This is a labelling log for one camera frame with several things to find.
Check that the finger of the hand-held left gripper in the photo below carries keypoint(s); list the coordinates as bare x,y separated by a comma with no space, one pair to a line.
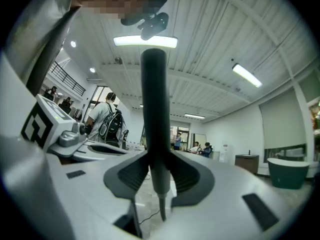
135,155

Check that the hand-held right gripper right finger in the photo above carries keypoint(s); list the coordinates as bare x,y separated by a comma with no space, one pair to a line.
225,196

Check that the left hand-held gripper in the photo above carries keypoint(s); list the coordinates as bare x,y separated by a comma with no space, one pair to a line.
57,126

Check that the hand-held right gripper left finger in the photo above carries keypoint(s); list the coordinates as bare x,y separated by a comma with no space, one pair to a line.
87,191

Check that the green bathtub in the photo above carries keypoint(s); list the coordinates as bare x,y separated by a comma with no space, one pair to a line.
287,174

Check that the black patterned backpack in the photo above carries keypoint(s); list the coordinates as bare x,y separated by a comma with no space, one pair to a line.
112,126

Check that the brown sink cabinet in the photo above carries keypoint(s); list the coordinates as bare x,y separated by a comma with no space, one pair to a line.
246,164

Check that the white water dispenser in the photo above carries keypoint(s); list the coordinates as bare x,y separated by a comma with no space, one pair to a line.
224,154

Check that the black mezzanine railing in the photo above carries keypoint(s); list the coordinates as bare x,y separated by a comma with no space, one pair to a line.
72,82

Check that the long ceiling light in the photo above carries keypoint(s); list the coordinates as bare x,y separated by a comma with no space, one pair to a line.
194,116
246,75
125,41

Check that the round ceiling downlight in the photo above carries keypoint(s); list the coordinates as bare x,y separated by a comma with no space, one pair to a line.
92,70
73,44

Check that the grey roller blind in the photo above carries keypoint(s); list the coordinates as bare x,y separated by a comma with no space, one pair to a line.
282,119

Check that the person's grey shirt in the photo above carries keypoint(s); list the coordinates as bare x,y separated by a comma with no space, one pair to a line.
37,21

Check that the ceiling dome camera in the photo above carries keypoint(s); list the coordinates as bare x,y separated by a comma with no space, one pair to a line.
118,60

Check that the head-mounted camera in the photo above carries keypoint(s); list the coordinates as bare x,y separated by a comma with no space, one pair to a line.
152,26

